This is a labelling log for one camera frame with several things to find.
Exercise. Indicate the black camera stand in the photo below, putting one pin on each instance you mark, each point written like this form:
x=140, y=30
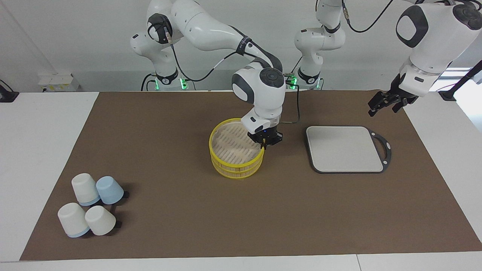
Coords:
x=448, y=95

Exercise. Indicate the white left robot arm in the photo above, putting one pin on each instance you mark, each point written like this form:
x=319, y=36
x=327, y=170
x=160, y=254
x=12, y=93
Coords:
x=433, y=41

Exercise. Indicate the white plastic cup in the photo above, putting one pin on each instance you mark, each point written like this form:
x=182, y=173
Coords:
x=99, y=221
x=72, y=220
x=84, y=188

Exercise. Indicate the yellow bamboo steamer base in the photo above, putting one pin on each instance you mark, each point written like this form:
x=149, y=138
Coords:
x=237, y=172

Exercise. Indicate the grey cutting board dark rim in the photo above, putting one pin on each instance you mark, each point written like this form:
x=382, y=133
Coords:
x=339, y=150

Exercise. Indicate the white power strip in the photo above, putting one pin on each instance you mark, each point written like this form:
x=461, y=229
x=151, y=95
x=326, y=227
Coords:
x=58, y=82

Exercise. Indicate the brown table mat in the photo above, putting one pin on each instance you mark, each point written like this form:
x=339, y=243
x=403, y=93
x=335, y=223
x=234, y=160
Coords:
x=241, y=218

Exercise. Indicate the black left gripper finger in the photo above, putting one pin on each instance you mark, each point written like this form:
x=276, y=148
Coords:
x=377, y=102
x=399, y=104

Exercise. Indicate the light blue plastic cup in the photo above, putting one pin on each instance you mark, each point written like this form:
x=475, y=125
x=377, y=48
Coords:
x=110, y=190

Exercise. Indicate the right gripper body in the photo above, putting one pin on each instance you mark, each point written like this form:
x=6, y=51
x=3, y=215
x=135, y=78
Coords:
x=263, y=126

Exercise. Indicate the black table clamp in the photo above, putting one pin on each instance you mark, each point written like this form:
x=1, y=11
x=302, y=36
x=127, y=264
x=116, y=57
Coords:
x=7, y=96

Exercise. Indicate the yellow bamboo steamer lid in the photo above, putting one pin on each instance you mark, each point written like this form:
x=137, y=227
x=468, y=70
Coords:
x=233, y=145

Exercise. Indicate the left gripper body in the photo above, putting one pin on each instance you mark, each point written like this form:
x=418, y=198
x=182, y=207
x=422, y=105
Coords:
x=412, y=82

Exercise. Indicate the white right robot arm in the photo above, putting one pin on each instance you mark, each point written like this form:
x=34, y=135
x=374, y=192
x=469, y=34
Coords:
x=211, y=28

